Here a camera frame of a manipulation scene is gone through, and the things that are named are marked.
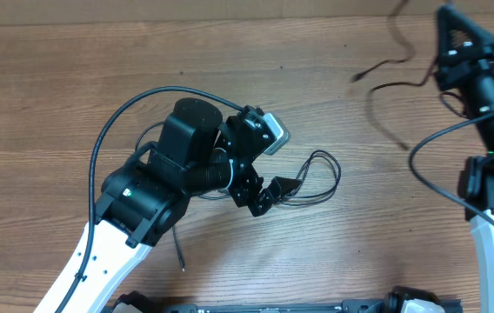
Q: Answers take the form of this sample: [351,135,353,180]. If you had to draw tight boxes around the black usb cables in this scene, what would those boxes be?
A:
[133,121,343,273]

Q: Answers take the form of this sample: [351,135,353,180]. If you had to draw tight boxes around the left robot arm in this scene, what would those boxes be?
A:
[37,97,301,312]

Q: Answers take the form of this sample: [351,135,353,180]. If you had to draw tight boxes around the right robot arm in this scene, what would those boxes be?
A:
[434,4,494,312]

